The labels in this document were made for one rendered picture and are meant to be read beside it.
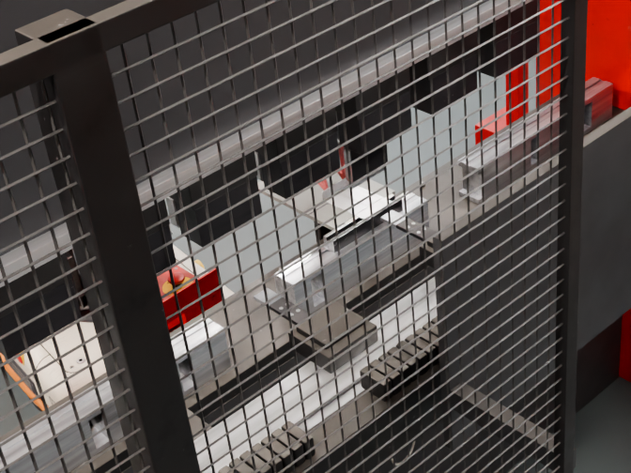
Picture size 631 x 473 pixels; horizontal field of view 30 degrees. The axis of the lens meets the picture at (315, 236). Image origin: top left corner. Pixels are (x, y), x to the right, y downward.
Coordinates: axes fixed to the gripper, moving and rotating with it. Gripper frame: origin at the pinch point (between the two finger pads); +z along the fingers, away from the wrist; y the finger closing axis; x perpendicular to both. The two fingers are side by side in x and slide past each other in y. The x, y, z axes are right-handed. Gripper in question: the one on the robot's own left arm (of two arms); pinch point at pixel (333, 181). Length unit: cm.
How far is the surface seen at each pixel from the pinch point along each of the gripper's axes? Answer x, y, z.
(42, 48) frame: -127, -102, -38
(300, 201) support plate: 3.0, -8.1, 0.5
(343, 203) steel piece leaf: -4.0, -2.9, 4.4
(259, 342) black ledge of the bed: -4.8, -35.5, 19.9
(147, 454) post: -105, -101, -1
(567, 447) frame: -81, -36, 40
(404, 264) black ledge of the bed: -8.3, 1.7, 21.7
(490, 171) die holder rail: -9.3, 33.0, 14.3
